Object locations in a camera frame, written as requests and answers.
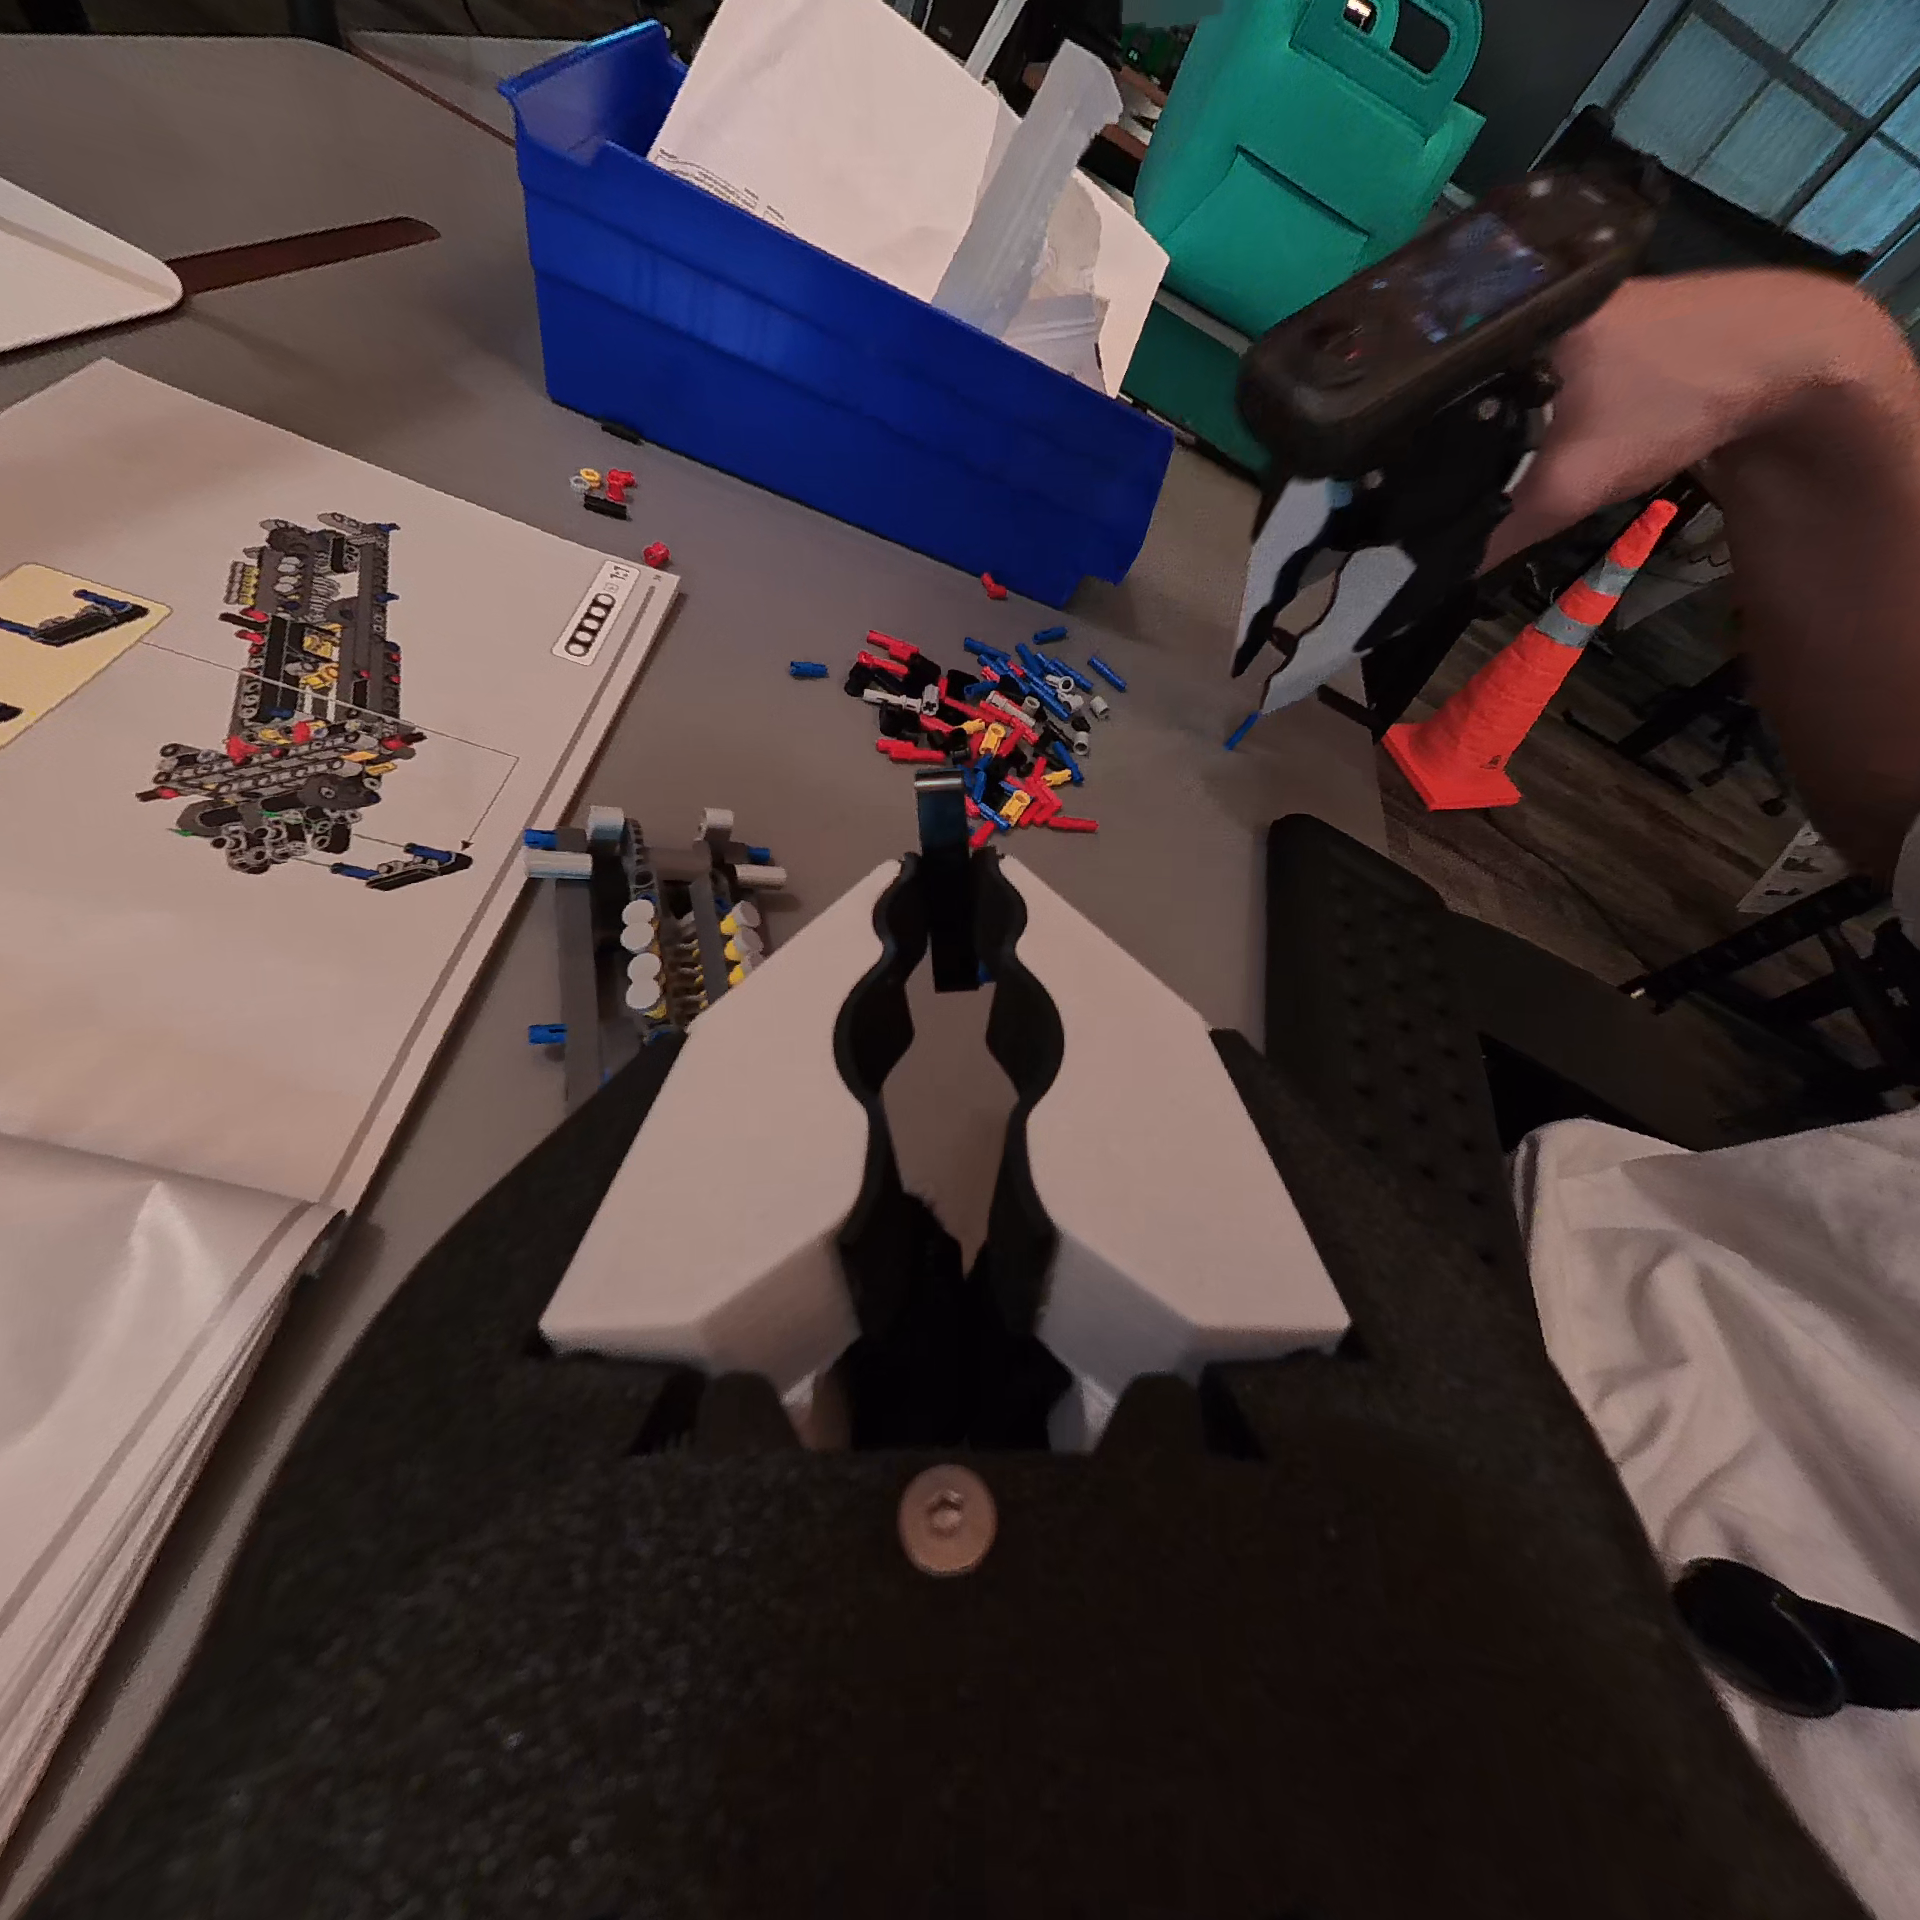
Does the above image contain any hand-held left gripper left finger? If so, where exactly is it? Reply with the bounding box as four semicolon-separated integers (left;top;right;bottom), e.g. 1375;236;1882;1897
540;858;922;1450

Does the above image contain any person's right hand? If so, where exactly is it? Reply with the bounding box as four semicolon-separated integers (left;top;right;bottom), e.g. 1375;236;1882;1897
1482;277;1850;569

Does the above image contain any black perforated panel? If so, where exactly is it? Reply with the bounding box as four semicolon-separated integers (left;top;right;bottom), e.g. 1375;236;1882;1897
1267;817;1531;1353

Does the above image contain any clear plastic bag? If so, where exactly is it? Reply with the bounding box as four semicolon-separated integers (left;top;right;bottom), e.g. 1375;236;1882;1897
933;42;1124;339

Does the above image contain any black badge reel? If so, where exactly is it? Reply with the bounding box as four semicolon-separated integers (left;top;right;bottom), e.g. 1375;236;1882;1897
1670;1560;1920;1720

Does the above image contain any long lego chassis assembly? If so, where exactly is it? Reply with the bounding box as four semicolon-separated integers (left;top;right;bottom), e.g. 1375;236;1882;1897
521;804;789;1104

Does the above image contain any pile of mixed lego pieces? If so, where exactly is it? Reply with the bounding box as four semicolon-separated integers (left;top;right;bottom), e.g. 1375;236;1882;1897
839;623;1130;841

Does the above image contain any orange traffic cone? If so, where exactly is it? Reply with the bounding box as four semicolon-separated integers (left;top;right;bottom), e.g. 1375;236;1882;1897
1380;499;1682;811

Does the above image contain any blue plastic bin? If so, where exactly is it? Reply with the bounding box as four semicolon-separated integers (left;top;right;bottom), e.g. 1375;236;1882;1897
499;24;1174;609

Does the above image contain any short black lego beam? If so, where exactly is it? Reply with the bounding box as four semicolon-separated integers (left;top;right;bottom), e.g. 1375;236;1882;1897
915;773;991;992

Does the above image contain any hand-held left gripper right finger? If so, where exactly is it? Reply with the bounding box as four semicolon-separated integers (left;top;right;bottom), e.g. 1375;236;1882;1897
982;856;1353;1452

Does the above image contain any lego instruction sheet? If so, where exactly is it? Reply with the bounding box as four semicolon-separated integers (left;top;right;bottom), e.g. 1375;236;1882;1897
0;359;681;1216

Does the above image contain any crumpled white paper bag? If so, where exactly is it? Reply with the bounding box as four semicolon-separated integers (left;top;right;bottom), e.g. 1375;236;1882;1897
652;0;1173;396

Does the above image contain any teal carrier box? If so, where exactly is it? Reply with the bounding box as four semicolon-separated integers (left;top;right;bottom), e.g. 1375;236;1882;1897
1123;0;1489;437

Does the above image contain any person's torso in white shirt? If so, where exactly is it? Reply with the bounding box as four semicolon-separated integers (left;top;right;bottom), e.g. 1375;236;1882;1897
1507;1111;1920;1920

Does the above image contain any person's right forearm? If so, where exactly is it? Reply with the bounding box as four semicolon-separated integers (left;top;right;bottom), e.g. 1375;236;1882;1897
1697;299;1920;893

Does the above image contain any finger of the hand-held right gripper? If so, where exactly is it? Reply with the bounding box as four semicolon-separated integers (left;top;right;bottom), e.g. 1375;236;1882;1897
1229;477;1355;677
1260;547;1430;721

